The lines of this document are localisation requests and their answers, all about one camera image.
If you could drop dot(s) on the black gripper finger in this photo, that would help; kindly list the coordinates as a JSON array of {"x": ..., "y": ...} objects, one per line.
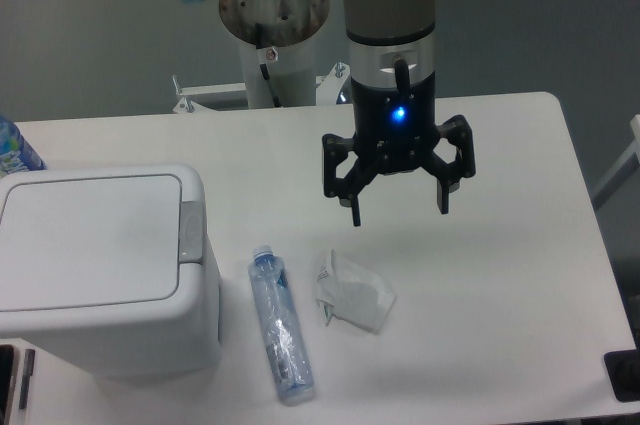
[
  {"x": 458, "y": 133},
  {"x": 348, "y": 166}
]

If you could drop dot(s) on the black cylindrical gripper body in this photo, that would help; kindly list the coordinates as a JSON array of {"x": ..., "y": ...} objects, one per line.
[{"x": 395, "y": 130}]

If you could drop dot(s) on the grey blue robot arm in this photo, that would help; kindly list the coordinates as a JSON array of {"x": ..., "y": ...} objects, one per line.
[{"x": 392, "y": 74}]

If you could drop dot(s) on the white plastic trash can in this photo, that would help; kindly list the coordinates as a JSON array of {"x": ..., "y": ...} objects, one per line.
[{"x": 177, "y": 334}]

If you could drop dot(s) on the white trash can lid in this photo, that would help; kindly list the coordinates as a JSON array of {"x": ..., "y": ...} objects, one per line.
[{"x": 92, "y": 242}]

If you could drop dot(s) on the crumpled white paper wrapper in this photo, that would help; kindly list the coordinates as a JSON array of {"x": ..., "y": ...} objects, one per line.
[{"x": 349, "y": 292}]

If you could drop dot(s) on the grey lid push button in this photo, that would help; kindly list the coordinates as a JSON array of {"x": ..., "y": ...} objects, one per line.
[{"x": 191, "y": 232}]

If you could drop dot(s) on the empty clear plastic bottle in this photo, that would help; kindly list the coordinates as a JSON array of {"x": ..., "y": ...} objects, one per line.
[{"x": 280, "y": 328}]

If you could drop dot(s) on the black table corner grommet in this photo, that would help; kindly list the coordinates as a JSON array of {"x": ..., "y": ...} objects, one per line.
[{"x": 623, "y": 371}]

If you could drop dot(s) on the blue labelled bottle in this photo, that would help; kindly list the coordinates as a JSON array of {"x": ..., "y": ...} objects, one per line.
[{"x": 17, "y": 155}]

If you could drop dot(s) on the black pen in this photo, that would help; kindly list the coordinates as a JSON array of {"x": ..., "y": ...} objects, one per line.
[{"x": 27, "y": 373}]

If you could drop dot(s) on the dark phone at edge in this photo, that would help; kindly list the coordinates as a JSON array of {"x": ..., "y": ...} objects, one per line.
[{"x": 9, "y": 368}]

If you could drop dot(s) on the white metal frame bracket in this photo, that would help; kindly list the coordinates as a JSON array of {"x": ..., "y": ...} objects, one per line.
[{"x": 333, "y": 88}]

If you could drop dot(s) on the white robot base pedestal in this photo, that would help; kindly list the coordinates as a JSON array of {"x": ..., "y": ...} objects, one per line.
[{"x": 276, "y": 42}]

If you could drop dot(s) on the white frame at right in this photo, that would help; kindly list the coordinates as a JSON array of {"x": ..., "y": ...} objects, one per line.
[{"x": 620, "y": 171}]

